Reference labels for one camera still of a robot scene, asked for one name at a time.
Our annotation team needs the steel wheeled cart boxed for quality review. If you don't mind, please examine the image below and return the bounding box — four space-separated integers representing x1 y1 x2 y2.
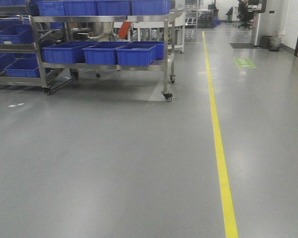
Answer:
31 10 183 102

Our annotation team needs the blue bin cart right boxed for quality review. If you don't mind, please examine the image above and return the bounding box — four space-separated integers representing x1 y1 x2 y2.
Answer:
116 41 165 66

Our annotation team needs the blue bin cart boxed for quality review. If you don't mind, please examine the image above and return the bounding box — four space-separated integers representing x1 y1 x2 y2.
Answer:
43 41 98 64
82 41 130 65
116 41 165 66

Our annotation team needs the blue bin cart middle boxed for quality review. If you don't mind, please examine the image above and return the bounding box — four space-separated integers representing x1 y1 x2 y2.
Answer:
82 41 130 65

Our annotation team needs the blue bin cart left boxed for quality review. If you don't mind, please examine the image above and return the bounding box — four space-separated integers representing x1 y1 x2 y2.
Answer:
43 41 98 64

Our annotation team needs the dark trash bin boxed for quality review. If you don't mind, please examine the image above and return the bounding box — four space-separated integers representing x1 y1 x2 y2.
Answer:
268 37 282 52

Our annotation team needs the steel flow rack left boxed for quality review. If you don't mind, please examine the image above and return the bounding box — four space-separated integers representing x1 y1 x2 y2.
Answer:
0 0 65 95

